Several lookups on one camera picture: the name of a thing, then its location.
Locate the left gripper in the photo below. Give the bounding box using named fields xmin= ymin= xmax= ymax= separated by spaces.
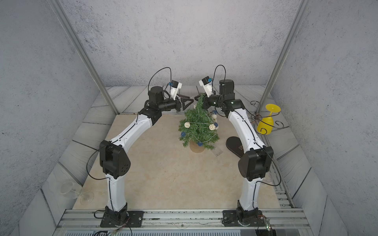
xmin=156 ymin=94 xmax=193 ymax=113

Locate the string light with rattan balls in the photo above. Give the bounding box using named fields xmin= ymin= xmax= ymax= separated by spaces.
xmin=180 ymin=103 xmax=223 ymax=157

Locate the small green christmas tree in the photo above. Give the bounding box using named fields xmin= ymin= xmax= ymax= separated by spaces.
xmin=178 ymin=93 xmax=220 ymax=153

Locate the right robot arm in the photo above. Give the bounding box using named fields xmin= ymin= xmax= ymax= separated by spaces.
xmin=199 ymin=77 xmax=273 ymax=226

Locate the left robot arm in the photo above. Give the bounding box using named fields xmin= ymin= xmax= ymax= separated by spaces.
xmin=99 ymin=81 xmax=194 ymax=225

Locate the black metal glass rack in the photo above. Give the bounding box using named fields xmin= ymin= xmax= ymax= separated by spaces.
xmin=225 ymin=100 xmax=284 ymax=159

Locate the clear wine glass left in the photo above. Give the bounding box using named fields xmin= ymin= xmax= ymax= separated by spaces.
xmin=60 ymin=182 xmax=94 ymax=205

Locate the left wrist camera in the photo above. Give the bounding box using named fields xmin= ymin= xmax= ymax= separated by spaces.
xmin=169 ymin=80 xmax=182 ymax=100

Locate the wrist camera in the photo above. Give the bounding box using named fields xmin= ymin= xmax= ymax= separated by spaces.
xmin=169 ymin=80 xmax=182 ymax=100
xmin=199 ymin=76 xmax=213 ymax=97

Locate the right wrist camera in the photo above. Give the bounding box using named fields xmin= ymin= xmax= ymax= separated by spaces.
xmin=199 ymin=76 xmax=213 ymax=97

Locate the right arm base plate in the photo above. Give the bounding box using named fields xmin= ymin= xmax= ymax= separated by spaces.
xmin=221 ymin=208 xmax=266 ymax=227

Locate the right frame post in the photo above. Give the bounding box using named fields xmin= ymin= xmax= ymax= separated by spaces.
xmin=256 ymin=0 xmax=310 ymax=113

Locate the frame post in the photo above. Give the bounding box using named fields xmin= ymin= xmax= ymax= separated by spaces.
xmin=256 ymin=0 xmax=310 ymax=113
xmin=48 ymin=0 xmax=120 ymax=115

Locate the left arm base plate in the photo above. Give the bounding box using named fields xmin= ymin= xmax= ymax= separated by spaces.
xmin=100 ymin=209 xmax=145 ymax=228

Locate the left frame post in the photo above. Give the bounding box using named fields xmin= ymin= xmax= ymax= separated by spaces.
xmin=48 ymin=0 xmax=120 ymax=115

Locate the aluminium mounting rail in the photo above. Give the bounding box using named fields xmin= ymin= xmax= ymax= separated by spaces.
xmin=57 ymin=208 xmax=313 ymax=236

